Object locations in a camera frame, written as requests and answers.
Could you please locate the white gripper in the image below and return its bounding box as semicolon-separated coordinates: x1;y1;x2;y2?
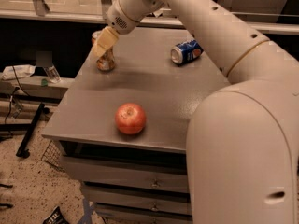
92;0;163;57

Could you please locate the orange soda can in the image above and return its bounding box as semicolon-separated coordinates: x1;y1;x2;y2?
92;31;115;72

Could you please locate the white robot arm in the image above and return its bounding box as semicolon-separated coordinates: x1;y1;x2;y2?
93;0;299;224

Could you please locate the blue pepsi can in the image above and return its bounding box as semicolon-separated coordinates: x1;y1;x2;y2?
170;40;203;66

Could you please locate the red apple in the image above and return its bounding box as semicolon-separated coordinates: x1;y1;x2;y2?
115;103;147;134

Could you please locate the clear plastic water bottle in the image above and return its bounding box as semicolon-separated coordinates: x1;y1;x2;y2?
44;65;61;83

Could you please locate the metal window railing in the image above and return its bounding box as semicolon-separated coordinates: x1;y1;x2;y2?
0;0;299;35

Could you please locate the black metal stand leg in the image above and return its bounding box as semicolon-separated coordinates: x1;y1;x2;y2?
16;103;45;158

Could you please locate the black printed bag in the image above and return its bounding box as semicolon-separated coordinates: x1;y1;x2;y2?
42;206;69;224

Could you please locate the black cable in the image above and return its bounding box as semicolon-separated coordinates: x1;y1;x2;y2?
3;66;31;135

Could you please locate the wire mesh basket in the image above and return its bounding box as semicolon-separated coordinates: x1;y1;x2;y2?
41;141;64;172

